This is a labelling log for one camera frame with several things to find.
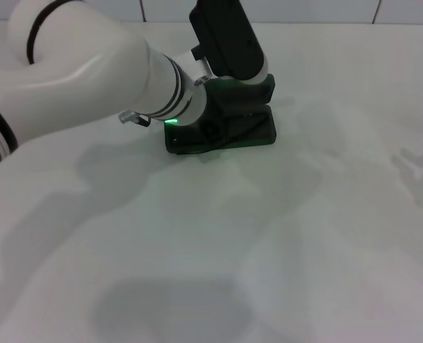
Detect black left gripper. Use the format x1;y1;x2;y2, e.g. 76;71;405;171
192;85;234;146

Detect black glasses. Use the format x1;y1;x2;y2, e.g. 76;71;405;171
174;111;269;157

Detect green glasses case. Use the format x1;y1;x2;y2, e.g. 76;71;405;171
163;73;278;155

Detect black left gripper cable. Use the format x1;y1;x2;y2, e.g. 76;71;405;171
118;111;151;129

